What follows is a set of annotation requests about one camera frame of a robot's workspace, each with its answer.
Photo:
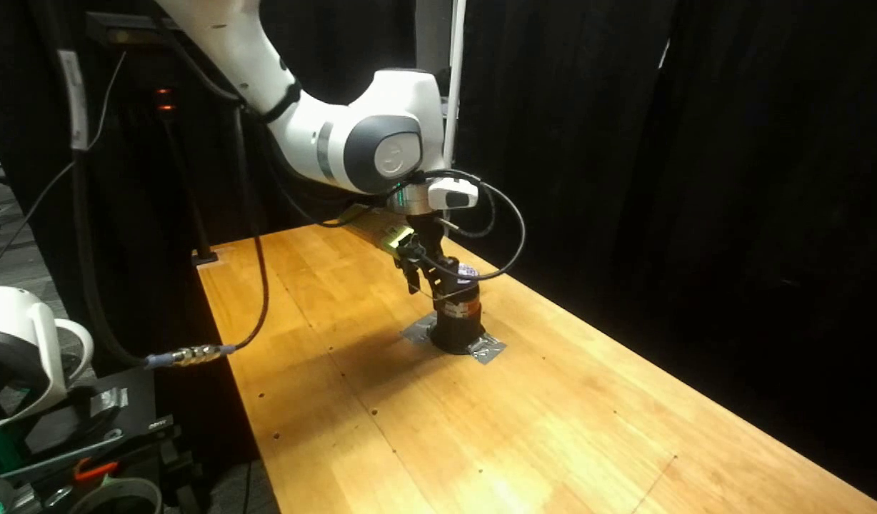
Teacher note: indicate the white vertical pole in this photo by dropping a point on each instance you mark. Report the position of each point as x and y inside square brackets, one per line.
[452, 88]

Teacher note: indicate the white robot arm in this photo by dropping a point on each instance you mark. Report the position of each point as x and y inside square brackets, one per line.
[313, 95]

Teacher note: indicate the black curtain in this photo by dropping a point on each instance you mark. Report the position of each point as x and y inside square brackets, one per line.
[694, 191]

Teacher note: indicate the black equipment case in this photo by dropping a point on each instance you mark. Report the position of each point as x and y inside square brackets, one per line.
[83, 430]

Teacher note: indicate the dark jar with orange label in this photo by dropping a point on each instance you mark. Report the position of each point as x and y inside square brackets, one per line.
[458, 318]

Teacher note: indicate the beige tape roll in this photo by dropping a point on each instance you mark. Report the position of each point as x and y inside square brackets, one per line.
[124, 495]

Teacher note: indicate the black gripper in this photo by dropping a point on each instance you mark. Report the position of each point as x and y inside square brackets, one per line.
[422, 242]

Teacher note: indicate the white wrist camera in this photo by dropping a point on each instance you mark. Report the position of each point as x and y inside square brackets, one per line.
[452, 193]

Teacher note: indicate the white mug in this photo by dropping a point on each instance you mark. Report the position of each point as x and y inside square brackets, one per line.
[23, 343]

